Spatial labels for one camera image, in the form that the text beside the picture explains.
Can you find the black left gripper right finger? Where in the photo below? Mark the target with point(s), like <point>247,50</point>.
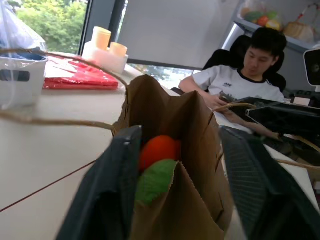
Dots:
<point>257,190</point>

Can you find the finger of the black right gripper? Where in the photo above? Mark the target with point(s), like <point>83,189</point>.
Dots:
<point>287,122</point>
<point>282,101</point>

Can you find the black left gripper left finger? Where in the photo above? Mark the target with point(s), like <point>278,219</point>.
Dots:
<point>100,200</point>

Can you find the orange plush toy green leaf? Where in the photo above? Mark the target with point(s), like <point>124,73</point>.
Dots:
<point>157,152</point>

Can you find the bag of toy fruits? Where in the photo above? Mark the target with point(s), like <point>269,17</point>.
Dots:
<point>262,16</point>

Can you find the clear blue plastic bag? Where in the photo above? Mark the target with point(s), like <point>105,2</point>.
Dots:
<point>17,32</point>

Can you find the person in white t-shirt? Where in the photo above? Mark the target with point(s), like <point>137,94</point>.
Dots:
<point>240,82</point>

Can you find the woven straw basket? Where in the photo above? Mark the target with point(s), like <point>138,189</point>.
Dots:
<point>298,30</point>

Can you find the black office chair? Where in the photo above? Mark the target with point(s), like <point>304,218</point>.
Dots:
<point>220,57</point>

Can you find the red plastic packet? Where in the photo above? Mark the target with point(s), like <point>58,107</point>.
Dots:
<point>80,77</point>

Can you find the grey window roller blind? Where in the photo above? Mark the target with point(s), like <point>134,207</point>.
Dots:
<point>175,32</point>

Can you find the white cup holder tray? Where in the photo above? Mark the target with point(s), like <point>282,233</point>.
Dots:
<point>105,58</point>

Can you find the white plastic bin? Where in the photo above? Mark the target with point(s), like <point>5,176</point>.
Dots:
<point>20,82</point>

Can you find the short yellow cup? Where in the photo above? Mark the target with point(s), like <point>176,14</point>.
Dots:
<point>118,49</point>

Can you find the tall yellow cup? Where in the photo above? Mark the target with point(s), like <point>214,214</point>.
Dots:
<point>101,38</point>

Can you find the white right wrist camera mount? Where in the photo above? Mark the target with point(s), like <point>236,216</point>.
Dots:
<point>312,67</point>

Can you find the grey wall shelf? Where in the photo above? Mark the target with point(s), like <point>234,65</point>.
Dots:
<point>295,42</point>

